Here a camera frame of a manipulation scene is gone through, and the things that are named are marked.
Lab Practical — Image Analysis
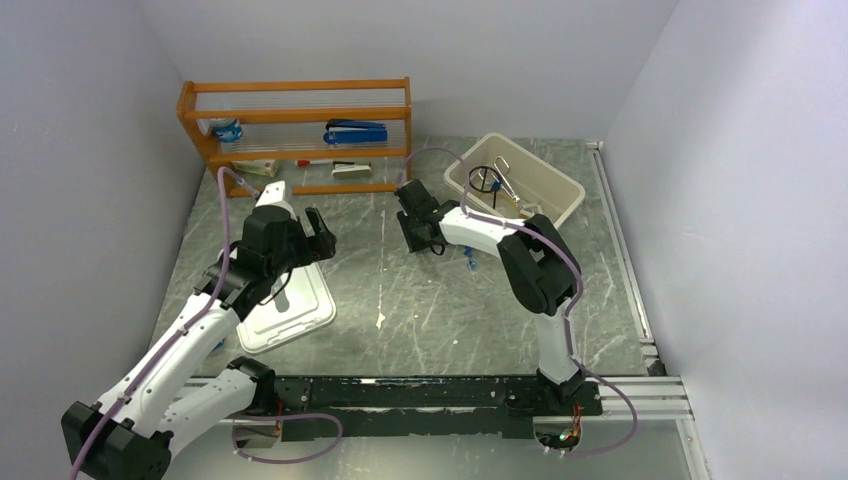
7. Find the black metal ring stand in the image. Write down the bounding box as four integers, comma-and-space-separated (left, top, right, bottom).
468, 165, 502, 194

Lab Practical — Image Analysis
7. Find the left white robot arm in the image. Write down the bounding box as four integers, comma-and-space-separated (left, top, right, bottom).
61, 200, 337, 479

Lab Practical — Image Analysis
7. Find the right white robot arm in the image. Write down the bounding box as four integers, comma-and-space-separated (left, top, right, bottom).
394, 179, 585, 414

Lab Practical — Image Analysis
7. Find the white plastic container lid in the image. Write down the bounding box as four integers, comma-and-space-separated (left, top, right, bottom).
237, 263, 337, 355

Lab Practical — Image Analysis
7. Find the small blue clip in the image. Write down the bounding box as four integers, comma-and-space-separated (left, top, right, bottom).
463, 247, 476, 270

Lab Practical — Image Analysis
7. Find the red white marker pen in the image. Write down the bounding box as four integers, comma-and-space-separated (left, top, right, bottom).
296, 159, 336, 167

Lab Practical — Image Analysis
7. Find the small white green box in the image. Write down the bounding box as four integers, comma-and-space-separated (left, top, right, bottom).
232, 159, 279, 178

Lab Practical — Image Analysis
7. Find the beige plastic bin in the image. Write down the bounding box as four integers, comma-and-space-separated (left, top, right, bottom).
443, 133, 586, 227

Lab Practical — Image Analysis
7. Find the blue stapler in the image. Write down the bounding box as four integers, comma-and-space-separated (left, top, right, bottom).
323, 118, 388, 145

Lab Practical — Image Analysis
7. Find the orange wooden shelf rack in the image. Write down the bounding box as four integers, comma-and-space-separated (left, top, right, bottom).
176, 77, 412, 195

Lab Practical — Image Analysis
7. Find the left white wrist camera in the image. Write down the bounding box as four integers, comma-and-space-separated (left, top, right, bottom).
255, 180, 297, 218

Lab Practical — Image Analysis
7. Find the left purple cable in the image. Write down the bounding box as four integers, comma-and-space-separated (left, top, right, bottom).
68, 166, 263, 480

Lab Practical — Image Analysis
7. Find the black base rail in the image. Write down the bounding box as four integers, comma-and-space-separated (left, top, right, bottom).
275, 374, 603, 441

